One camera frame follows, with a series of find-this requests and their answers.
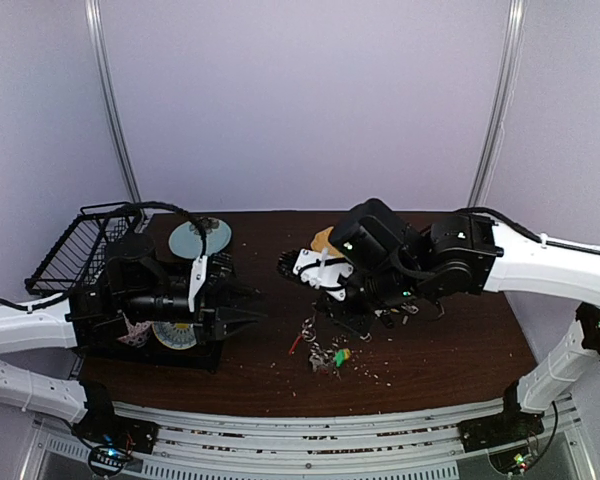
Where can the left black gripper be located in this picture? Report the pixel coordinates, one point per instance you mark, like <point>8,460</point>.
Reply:
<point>208,314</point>

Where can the aluminium frame post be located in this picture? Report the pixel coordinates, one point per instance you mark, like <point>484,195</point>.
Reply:
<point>98,41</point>
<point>504,93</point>

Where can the keyring bundle with coloured tags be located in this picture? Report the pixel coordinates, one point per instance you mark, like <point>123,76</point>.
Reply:
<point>327,360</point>

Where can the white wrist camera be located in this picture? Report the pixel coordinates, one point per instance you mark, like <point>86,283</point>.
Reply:
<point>205,270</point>
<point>317,270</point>

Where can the right aluminium frame post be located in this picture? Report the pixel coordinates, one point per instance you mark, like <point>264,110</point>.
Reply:
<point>504,93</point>

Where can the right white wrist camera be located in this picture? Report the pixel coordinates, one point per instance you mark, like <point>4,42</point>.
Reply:
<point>317,270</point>

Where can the light blue flower plate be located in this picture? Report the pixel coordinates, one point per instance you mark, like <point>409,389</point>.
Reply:
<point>185,240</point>

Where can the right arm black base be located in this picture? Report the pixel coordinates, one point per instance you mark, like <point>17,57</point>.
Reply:
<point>509,426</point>

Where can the yellow dotted plate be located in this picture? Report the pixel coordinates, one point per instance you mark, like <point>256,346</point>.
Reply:
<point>321,241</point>

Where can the black wire dish rack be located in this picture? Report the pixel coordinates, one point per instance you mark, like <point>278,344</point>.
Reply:
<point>57,271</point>

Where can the keys with yellow tag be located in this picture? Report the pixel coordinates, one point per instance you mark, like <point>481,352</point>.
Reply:
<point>408,311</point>

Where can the keys with black fob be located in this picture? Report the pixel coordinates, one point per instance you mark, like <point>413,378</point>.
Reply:
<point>385,317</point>

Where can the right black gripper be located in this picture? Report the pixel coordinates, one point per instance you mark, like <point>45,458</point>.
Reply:
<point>344,311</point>

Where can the left aluminium frame post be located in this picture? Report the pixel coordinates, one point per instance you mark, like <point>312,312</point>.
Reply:
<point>98,41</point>

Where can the aluminium slotted front rail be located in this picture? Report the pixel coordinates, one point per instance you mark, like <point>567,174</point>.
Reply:
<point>414,445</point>

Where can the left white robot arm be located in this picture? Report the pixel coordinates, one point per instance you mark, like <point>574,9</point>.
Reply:
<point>30,330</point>

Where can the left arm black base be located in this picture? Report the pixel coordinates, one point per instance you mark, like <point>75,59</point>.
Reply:
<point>111,439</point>

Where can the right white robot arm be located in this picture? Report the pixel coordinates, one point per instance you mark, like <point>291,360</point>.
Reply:
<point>385,262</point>

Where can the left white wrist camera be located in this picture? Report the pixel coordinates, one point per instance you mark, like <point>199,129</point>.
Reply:
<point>205,270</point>

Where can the red patterned plate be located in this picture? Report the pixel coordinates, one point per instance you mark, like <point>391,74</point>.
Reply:
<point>137,334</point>

